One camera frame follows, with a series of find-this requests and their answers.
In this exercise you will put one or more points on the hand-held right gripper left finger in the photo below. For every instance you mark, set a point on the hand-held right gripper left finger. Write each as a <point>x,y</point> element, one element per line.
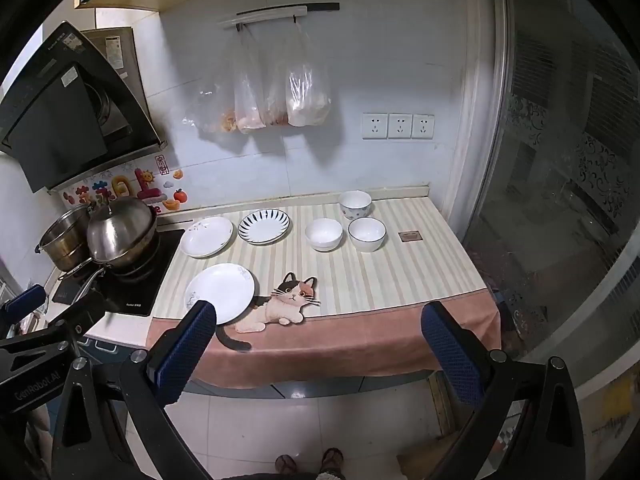
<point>185,350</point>

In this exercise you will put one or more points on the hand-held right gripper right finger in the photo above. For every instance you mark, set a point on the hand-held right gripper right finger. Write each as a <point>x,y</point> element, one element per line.
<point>450,360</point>

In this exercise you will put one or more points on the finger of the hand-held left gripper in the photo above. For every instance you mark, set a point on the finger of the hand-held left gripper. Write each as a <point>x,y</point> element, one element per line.
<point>82,317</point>
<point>25,301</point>

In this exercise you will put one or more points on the white bowl with floral print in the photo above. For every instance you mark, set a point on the white bowl with floral print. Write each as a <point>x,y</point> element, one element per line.
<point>355,200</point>

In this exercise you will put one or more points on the steel stockpot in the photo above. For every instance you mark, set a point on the steel stockpot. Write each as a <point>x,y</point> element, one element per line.
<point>60,240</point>

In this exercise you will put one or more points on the black induction cooktop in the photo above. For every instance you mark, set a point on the black induction cooktop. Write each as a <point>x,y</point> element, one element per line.
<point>150,287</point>

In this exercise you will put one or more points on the white plate with grey flower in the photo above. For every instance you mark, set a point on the white plate with grey flower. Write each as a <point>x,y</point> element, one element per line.
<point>220,285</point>

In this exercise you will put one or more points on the black wok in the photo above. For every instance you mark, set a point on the black wok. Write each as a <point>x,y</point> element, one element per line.
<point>142,260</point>

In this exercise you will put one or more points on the steel wok lid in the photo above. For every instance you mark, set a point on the steel wok lid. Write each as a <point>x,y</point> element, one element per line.
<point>120,230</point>

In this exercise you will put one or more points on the striped cat table mat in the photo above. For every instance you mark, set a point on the striped cat table mat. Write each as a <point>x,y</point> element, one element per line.
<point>380,285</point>

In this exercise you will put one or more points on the wooden board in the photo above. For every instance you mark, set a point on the wooden board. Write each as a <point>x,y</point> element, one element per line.
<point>425,460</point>

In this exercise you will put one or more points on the white plate with twig print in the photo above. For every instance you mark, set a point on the white plate with twig print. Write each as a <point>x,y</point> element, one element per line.
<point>206,236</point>

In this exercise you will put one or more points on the white plate with blue stripes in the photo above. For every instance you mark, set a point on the white plate with blue stripes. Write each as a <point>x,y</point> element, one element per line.
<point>264,226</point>

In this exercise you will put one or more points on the white bowl with blue rim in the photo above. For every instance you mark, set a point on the white bowl with blue rim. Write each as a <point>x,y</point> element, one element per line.
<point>367,234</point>

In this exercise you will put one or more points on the person's left foot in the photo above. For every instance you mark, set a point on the person's left foot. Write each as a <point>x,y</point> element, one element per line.
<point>286,462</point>

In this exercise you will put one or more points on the person's foot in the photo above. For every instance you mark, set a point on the person's foot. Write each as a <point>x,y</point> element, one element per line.
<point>286,462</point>
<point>332,460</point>

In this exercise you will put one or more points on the person's right foot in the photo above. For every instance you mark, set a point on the person's right foot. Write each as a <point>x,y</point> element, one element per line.
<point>332,460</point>

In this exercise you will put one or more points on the plain white bowl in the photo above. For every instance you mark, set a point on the plain white bowl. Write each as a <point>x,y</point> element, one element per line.
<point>324,234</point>

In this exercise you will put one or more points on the black range hood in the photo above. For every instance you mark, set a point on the black range hood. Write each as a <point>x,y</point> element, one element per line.
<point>50,120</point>

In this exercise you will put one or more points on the glass sliding door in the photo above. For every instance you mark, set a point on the glass sliding door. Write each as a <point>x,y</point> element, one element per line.
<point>550,160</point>

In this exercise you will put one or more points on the clear plastic bag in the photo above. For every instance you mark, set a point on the clear plastic bag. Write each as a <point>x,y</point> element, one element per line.
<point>215,105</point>
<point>307,90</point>
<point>277,110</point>
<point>248,100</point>

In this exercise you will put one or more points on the colourful wall stickers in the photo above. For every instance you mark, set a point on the colourful wall stickers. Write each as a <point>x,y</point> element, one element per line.
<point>120,185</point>

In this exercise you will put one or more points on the white wall socket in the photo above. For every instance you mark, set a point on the white wall socket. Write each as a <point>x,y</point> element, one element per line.
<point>375,126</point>
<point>399,126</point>
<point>423,126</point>

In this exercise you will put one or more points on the white wall hook rail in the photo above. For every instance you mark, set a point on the white wall hook rail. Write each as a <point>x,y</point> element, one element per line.
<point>265,15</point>

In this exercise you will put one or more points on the black wall strip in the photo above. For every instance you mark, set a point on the black wall strip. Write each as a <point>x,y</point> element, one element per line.
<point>322,7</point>

